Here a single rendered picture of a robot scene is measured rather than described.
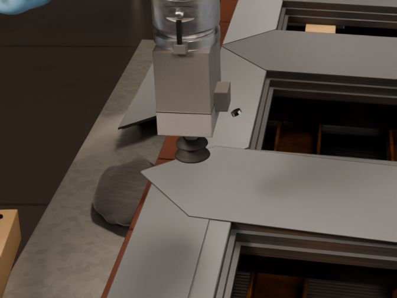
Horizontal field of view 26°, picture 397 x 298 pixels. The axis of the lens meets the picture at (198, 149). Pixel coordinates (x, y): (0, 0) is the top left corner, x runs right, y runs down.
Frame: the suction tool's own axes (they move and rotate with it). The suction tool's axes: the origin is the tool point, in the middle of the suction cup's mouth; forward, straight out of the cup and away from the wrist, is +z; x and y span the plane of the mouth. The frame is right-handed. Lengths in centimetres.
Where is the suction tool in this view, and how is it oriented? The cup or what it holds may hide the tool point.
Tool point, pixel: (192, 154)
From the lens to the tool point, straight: 103.5
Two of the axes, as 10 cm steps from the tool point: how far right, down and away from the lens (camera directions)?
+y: 1.6, -4.9, 8.6
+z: 0.4, 8.7, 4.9
